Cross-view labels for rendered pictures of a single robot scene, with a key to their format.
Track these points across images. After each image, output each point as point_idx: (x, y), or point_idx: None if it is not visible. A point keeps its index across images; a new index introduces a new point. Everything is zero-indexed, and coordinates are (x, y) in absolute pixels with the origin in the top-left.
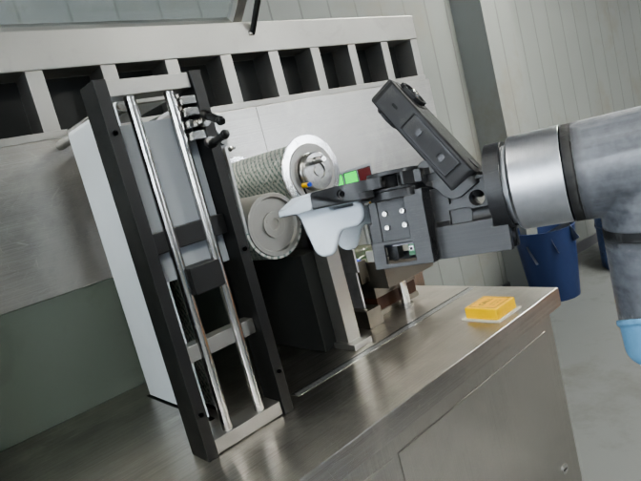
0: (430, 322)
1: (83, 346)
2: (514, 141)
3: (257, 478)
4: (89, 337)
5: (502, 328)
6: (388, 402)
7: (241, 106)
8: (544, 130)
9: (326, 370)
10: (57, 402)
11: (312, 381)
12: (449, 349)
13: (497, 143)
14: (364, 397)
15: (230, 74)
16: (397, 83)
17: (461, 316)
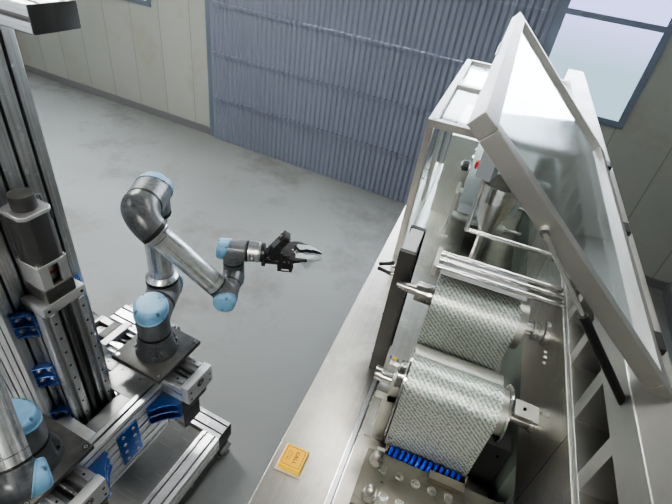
0: (332, 457)
1: (511, 362)
2: (258, 241)
3: (355, 331)
4: (512, 363)
5: (284, 435)
6: (325, 369)
7: (570, 417)
8: (252, 241)
9: (373, 401)
10: (504, 362)
11: (375, 391)
12: (310, 413)
13: (262, 243)
14: (338, 373)
15: (589, 391)
16: (284, 232)
17: (313, 462)
